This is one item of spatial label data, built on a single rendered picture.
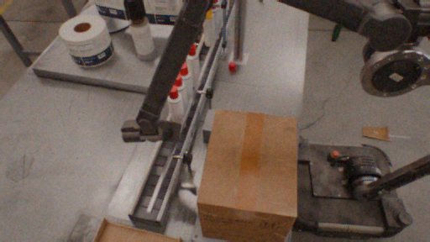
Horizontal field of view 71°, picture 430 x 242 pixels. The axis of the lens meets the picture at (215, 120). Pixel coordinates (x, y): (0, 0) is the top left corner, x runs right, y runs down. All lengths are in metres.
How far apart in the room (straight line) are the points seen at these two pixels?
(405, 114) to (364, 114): 0.31
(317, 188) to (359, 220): 0.25
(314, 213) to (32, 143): 1.38
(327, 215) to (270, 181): 1.01
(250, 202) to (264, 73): 0.82
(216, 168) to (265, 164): 0.13
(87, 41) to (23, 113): 0.42
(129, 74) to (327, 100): 1.65
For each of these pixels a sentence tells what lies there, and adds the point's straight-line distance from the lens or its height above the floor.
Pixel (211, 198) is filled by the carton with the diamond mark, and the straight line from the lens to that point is 0.76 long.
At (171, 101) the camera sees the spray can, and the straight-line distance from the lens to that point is 1.04.
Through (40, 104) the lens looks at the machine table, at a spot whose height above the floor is 0.83.
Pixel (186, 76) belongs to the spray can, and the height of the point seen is 1.05.
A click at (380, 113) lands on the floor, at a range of 2.63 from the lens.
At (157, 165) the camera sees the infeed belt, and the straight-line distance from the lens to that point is 1.10.
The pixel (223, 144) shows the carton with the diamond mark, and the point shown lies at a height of 1.12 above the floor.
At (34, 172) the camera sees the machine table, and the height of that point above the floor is 0.83.
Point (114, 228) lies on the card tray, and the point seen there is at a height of 0.83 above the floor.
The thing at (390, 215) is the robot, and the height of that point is 0.28.
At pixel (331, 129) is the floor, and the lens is 2.38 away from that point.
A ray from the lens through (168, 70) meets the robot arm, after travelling 0.75.
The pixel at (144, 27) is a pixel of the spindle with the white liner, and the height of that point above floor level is 1.05.
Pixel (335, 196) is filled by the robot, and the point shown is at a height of 0.26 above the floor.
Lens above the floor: 1.81
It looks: 52 degrees down
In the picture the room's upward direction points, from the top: 2 degrees counter-clockwise
